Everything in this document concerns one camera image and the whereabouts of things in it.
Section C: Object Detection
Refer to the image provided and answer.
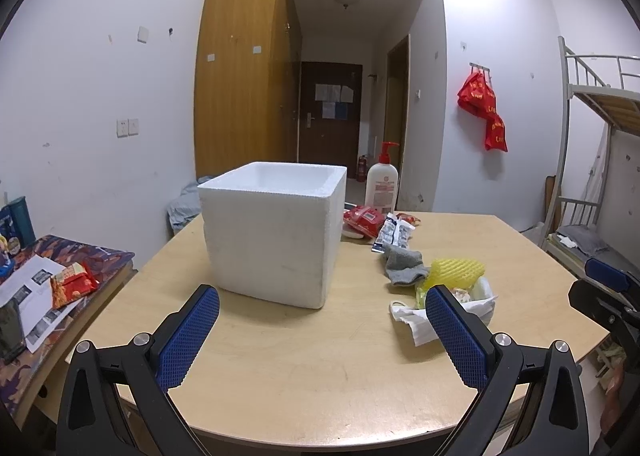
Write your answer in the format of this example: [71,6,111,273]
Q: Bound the white paper tissue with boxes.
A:
[390,289,497,346]

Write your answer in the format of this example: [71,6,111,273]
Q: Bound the yellow foam fruit net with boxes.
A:
[423,258,485,291]

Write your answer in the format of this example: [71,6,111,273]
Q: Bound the grey sock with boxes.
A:
[383,245,431,286]

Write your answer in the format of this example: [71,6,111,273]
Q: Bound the metal bunk bed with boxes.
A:
[538,37,639,275]

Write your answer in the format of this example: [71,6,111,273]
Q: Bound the red orange snack bag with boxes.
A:
[50,262,99,310]

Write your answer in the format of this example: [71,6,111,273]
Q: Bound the silver blue sachet pack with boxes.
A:
[371,213,416,254]

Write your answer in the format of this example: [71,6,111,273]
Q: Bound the blue grey cloth heap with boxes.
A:
[166,176,213,235]

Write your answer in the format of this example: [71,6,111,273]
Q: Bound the small red snack packet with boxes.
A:
[396,213,421,227]

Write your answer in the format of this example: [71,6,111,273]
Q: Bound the white styrofoam box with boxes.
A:
[198,161,347,310]

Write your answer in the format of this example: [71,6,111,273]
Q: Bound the white printed paper sheet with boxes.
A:
[1,256,84,353]

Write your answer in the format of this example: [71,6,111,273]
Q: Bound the red wet wipes pack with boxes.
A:
[343,206,386,239]

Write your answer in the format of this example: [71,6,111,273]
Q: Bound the white lotion pump bottle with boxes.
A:
[364,141,399,215]

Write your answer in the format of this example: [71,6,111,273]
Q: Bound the dark teal cup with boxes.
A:
[9,196,36,248]

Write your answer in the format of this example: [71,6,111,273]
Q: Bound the red fire extinguisher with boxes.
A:
[356,155,368,182]

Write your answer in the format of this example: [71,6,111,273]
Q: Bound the red hanging bags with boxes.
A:
[458,65,508,153]

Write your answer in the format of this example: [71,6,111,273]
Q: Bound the dark brown entrance door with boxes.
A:
[298,61,363,179]

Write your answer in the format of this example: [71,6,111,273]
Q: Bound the wooden wardrobe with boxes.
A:
[193,0,302,177]

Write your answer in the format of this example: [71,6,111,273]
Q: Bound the white wall switches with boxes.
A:
[116,118,139,138]

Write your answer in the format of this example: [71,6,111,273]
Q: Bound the side doorway frame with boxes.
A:
[382,34,412,177]

